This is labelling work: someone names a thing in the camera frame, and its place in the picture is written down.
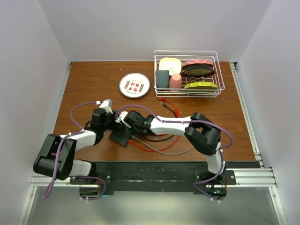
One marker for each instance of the black network switch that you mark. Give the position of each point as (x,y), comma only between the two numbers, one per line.
(121,135)

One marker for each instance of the pink cup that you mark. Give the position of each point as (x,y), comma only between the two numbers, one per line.
(175,81)

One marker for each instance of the pink plate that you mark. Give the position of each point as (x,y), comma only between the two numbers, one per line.
(197,62)

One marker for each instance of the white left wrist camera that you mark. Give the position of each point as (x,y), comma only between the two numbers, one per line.
(107,106)

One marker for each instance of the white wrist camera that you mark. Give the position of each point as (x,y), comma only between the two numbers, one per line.
(107,106)
(121,119)

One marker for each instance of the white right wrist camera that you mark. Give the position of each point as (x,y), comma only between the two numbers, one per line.
(121,119)

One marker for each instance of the yellow-green plate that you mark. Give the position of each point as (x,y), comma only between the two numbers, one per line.
(201,85)

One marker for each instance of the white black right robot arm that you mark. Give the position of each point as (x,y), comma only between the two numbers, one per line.
(204,135)

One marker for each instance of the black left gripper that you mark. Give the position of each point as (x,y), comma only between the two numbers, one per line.
(112,116)

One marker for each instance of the white wire dish rack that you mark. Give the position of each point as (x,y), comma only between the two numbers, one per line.
(184,56)

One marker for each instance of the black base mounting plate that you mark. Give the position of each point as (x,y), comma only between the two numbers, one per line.
(145,176)

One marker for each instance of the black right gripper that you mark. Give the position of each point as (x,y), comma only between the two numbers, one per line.
(139,133)

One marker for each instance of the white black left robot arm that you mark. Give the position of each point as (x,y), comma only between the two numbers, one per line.
(56,156)

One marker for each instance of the aluminium frame rail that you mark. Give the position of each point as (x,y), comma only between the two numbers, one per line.
(261,177)

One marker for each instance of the cream square bowl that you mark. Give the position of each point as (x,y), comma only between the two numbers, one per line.
(173,65)

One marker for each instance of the white patterned round plate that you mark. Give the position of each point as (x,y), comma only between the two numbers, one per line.
(134,85)

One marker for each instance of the dark teal cup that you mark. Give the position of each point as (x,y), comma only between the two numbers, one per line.
(162,79)

